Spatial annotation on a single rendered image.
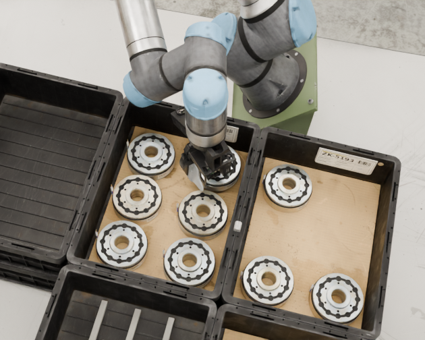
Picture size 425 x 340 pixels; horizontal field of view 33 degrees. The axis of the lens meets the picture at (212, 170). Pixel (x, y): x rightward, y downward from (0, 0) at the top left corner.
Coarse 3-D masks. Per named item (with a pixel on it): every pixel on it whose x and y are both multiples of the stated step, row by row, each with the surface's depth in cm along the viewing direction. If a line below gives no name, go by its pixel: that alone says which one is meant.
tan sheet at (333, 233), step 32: (320, 192) 154; (352, 192) 154; (256, 224) 149; (288, 224) 150; (320, 224) 150; (352, 224) 151; (256, 256) 146; (288, 256) 146; (320, 256) 147; (352, 256) 147
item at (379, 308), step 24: (264, 144) 147; (336, 144) 148; (240, 216) 139; (240, 240) 136; (384, 240) 139; (384, 264) 136; (384, 288) 134; (264, 312) 130; (288, 312) 130; (360, 336) 129
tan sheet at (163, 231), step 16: (144, 128) 159; (176, 144) 157; (176, 160) 155; (240, 160) 157; (176, 176) 154; (240, 176) 155; (176, 192) 152; (224, 192) 152; (112, 208) 149; (176, 208) 150; (144, 224) 148; (160, 224) 148; (176, 224) 148; (160, 240) 146; (176, 240) 146; (208, 240) 147; (224, 240) 147; (96, 256) 143; (160, 256) 144; (144, 272) 142; (160, 272) 143; (208, 288) 142
